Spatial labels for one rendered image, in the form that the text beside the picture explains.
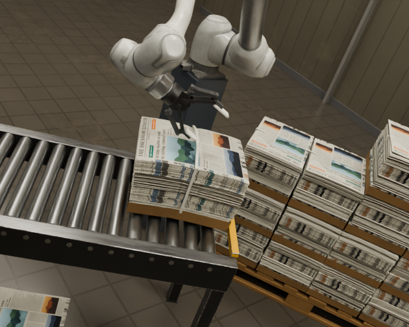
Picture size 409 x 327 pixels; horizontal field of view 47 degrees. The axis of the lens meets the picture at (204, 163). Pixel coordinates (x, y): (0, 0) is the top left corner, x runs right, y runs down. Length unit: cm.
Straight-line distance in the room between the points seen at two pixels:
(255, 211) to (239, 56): 78
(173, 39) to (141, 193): 55
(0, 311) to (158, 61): 143
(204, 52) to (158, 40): 95
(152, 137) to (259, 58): 74
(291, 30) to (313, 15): 36
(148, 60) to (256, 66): 92
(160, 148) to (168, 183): 12
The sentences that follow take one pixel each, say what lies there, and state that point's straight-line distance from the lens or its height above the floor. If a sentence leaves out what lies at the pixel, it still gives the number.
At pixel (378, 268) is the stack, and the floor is 49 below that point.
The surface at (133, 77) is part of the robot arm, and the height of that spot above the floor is 126.
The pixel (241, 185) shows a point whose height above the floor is 101.
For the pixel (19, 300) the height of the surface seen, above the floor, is 1.
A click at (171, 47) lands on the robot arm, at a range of 131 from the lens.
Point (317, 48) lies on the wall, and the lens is 565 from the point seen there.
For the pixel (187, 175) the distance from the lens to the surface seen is 154.
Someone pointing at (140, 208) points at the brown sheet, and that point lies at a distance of 162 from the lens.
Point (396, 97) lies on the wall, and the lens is 510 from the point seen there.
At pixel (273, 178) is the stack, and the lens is 227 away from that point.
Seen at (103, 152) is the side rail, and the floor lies 80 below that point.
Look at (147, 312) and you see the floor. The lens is 241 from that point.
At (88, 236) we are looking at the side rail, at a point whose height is 80.
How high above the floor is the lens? 186
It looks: 32 degrees down
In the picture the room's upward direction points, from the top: 19 degrees clockwise
